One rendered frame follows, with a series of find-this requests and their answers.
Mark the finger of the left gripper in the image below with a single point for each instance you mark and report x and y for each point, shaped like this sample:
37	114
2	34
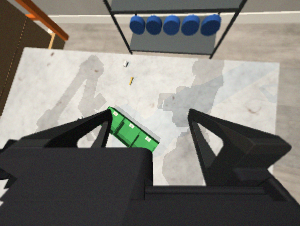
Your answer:
10	181

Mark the green three-compartment bin rack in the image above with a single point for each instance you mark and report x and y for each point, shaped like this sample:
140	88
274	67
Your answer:
129	133

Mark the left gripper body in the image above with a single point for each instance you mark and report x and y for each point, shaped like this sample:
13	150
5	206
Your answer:
3	174

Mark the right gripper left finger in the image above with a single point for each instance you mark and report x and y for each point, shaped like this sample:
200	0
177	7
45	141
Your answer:
67	135

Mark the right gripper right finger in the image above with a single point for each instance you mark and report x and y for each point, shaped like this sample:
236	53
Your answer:
243	147

